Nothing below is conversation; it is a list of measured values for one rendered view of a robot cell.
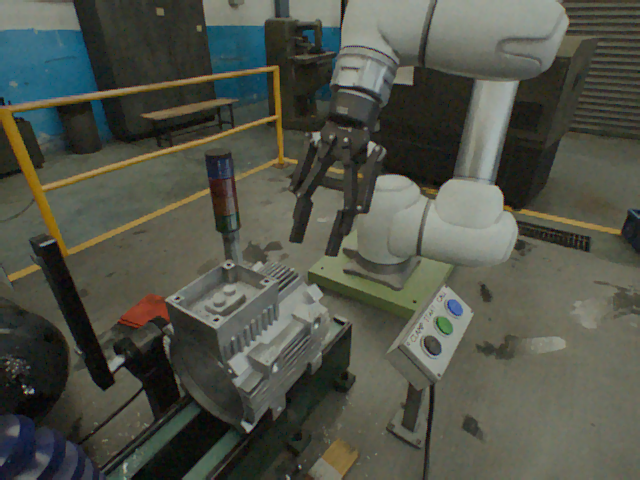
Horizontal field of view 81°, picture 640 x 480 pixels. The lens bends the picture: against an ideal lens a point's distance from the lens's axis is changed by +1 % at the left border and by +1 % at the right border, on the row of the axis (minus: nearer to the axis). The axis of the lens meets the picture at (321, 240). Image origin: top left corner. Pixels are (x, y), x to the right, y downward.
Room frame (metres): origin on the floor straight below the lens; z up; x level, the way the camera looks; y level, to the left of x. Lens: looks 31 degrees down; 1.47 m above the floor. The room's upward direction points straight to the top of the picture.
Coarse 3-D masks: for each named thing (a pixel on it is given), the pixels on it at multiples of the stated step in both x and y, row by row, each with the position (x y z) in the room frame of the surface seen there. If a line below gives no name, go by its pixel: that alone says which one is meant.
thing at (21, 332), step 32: (0, 288) 0.46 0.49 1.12; (0, 320) 0.38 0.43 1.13; (32, 320) 0.40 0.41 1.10; (0, 352) 0.36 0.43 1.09; (32, 352) 0.39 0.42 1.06; (64, 352) 0.42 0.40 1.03; (0, 384) 0.35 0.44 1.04; (32, 384) 0.37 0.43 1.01; (64, 384) 0.40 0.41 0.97; (32, 416) 0.35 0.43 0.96
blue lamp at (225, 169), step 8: (208, 160) 0.79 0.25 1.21; (216, 160) 0.79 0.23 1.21; (224, 160) 0.79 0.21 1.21; (232, 160) 0.82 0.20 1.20; (208, 168) 0.79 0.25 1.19; (216, 168) 0.79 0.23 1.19; (224, 168) 0.79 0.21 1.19; (232, 168) 0.81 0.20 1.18; (208, 176) 0.80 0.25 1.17; (216, 176) 0.79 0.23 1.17; (224, 176) 0.79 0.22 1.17
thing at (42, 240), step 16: (32, 240) 0.38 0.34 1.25; (48, 240) 0.38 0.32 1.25; (32, 256) 0.37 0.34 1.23; (48, 256) 0.37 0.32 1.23; (48, 272) 0.37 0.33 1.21; (64, 272) 0.38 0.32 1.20; (64, 288) 0.37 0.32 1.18; (64, 304) 0.37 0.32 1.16; (80, 304) 0.38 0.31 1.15; (80, 320) 0.37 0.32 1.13; (80, 336) 0.37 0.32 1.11; (96, 336) 0.38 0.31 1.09; (80, 352) 0.37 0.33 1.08; (96, 352) 0.38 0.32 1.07; (96, 368) 0.37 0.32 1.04; (112, 368) 0.39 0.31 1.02; (96, 384) 0.38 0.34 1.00; (112, 384) 0.38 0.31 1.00
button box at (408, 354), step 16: (448, 288) 0.51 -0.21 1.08; (432, 304) 0.46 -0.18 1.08; (464, 304) 0.49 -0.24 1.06; (416, 320) 0.43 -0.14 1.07; (432, 320) 0.43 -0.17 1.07; (464, 320) 0.46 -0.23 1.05; (400, 336) 0.42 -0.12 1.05; (416, 336) 0.40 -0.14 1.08; (448, 336) 0.42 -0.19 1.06; (400, 352) 0.38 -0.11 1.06; (416, 352) 0.37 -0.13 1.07; (448, 352) 0.39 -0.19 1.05; (400, 368) 0.38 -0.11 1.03; (416, 368) 0.36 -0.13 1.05; (432, 368) 0.36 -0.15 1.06; (416, 384) 0.36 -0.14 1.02
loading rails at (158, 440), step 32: (320, 384) 0.49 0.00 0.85; (352, 384) 0.53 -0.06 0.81; (160, 416) 0.37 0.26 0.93; (192, 416) 0.38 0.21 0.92; (288, 416) 0.41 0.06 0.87; (128, 448) 0.32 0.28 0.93; (160, 448) 0.33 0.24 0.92; (192, 448) 0.36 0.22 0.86; (224, 448) 0.33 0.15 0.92; (256, 448) 0.35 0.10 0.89; (288, 448) 0.39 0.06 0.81
